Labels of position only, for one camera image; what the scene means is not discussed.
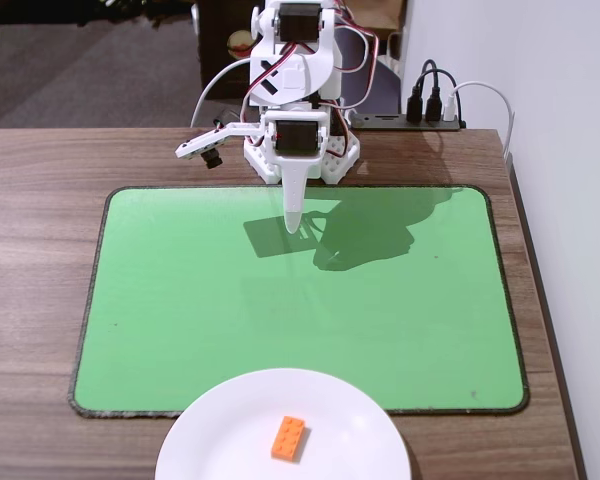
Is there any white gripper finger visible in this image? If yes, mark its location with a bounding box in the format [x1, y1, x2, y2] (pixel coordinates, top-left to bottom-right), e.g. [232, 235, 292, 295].
[279, 167, 312, 235]

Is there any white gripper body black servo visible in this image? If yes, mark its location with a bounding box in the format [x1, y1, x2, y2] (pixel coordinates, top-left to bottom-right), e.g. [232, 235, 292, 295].
[258, 110, 330, 174]

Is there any orange lego block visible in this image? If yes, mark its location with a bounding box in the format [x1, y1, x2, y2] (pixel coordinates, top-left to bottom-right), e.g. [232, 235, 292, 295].
[270, 415, 312, 462]

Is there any white robot arm with base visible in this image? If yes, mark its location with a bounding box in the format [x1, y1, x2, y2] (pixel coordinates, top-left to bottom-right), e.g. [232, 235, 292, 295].
[243, 0, 364, 184]

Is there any white round plate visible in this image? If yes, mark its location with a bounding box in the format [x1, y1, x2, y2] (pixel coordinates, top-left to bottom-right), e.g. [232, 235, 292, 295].
[154, 368, 412, 480]

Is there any black power strip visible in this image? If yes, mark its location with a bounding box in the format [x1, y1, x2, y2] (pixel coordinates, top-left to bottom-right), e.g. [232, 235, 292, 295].
[349, 113, 467, 132]

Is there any dark brown cabinet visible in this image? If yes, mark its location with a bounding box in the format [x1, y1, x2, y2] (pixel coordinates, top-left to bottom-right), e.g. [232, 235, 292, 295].
[192, 0, 255, 101]

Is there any green mat with dark edge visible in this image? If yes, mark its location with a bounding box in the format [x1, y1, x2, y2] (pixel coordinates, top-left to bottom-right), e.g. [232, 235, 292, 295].
[68, 185, 530, 419]

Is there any wrist camera on white mount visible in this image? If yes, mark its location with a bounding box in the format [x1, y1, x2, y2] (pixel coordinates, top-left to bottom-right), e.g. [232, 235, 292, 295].
[174, 121, 262, 170]

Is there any white cable behind robot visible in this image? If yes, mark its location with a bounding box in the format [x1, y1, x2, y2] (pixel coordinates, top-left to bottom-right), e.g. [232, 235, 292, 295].
[189, 59, 254, 129]

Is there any red black servo wire bundle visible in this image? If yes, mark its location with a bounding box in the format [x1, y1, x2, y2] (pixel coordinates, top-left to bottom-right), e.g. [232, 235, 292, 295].
[329, 0, 382, 110]

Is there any black plug with cable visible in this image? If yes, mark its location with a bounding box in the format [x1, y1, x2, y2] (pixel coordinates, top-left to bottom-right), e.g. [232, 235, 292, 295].
[405, 59, 439, 125]
[413, 69, 460, 125]

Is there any white plug with cable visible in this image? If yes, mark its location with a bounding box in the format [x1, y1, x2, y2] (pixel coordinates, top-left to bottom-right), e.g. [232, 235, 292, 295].
[442, 81, 516, 162]

